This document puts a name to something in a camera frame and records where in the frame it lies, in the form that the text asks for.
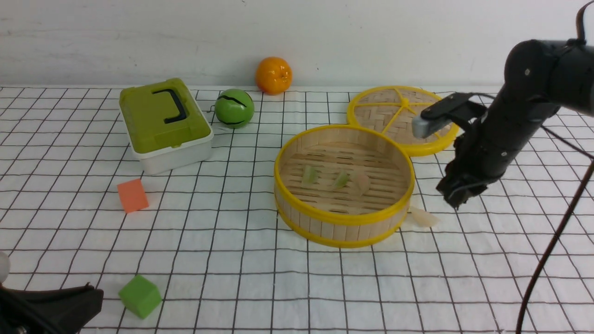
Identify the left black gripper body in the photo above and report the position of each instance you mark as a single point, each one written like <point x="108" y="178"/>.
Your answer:
<point x="62" y="311"/>

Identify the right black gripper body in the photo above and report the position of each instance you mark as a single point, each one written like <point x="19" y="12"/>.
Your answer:
<point x="483" y="154"/>

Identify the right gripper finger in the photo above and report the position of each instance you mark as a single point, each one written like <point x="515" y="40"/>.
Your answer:
<point x="456" y="199"/>

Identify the pink dumpling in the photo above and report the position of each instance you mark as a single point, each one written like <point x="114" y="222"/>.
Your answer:
<point x="423" y="218"/>
<point x="361" y="183"/>

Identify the green dumpling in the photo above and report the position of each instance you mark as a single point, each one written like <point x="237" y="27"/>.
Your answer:
<point x="341" y="180"/>
<point x="310" y="176"/>

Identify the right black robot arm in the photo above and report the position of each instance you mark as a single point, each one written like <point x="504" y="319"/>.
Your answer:
<point x="540" y="77"/>

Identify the bamboo steamer lid yellow rim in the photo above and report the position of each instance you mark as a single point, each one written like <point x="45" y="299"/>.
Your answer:
<point x="390" y="110"/>

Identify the bamboo steamer tray yellow rim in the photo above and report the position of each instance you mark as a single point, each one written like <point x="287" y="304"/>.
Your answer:
<point x="341" y="218"/>

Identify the green foam cube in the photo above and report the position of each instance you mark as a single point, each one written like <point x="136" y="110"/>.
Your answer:
<point x="140" y="296"/>

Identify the orange foam cube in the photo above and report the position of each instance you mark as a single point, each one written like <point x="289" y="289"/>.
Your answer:
<point x="132" y="196"/>

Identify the checkered white tablecloth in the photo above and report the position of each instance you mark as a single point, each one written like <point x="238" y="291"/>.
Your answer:
<point x="211" y="240"/>

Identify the green lid white storage box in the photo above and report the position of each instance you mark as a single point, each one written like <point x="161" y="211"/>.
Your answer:
<point x="166" y="128"/>

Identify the orange toy fruit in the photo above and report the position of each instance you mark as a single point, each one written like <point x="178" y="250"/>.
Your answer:
<point x="273" y="75"/>

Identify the green toy ball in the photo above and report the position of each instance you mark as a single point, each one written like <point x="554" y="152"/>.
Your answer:
<point x="234" y="108"/>

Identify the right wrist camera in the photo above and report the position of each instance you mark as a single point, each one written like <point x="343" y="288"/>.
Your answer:
<point x="456" y="108"/>

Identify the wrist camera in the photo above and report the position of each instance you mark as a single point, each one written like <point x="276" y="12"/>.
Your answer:
<point x="456" y="108"/>
<point x="5" y="267"/>

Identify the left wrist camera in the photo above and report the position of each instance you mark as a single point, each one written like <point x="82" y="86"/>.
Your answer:
<point x="5" y="267"/>

